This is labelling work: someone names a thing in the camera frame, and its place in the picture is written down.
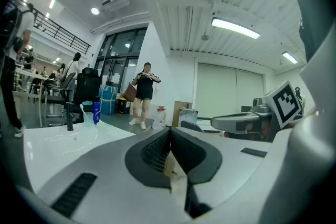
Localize clear jug with red label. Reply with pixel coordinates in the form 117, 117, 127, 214
152, 104, 167, 131

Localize white table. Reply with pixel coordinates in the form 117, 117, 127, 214
12, 69, 57, 128

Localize grey white box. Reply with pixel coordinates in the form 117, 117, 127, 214
179, 108, 199, 127

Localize black framed glass doors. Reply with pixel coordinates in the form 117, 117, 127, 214
93, 27, 148, 95

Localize person's dark shirt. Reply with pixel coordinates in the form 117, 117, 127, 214
285, 0, 336, 62

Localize brown bag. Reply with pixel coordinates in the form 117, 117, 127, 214
121, 82, 138, 103

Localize white window blinds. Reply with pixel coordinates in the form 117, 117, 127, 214
196, 62, 265, 119

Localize black backpack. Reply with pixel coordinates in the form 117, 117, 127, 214
0, 7, 22, 54

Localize white paper card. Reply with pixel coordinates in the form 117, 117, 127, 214
164, 151, 188, 194

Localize black office chair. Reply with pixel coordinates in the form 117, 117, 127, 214
45, 67, 103, 124

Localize cardboard box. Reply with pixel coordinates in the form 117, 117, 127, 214
173, 101, 194, 127

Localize black bin with yellow lid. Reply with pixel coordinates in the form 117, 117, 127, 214
115, 98, 131, 115

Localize long ceiling light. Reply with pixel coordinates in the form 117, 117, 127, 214
281, 51, 299, 65
211, 17, 261, 40

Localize stack of blue packs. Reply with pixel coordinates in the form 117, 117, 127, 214
99, 84, 118, 115

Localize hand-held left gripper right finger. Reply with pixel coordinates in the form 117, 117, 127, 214
170, 127, 272, 219

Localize blue bottle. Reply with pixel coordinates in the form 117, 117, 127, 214
93, 102, 101, 125

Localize black railing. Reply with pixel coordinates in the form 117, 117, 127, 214
4, 0, 91, 55

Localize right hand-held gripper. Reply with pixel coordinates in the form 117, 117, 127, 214
211, 80, 306, 143

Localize white ceiling air conditioner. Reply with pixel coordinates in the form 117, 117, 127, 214
100, 0, 131, 13

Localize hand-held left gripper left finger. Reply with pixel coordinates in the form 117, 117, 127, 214
36, 127, 192, 222

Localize person's right forearm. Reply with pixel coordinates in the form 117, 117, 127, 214
283, 109, 320, 131

